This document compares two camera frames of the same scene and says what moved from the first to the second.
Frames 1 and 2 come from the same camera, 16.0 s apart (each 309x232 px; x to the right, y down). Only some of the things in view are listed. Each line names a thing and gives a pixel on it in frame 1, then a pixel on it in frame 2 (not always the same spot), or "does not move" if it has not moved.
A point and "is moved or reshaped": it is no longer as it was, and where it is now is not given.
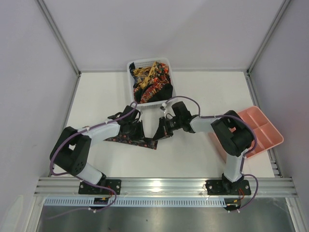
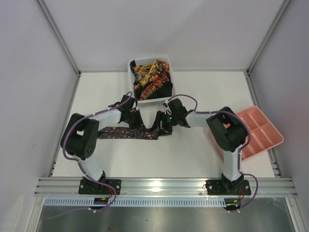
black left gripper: x=138 y=129 -> x=134 y=118
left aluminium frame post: x=59 y=36 does not move
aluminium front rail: x=269 y=187 does not move
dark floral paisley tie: x=143 y=142 is moved or reshaped
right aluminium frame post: x=267 y=36 does not move
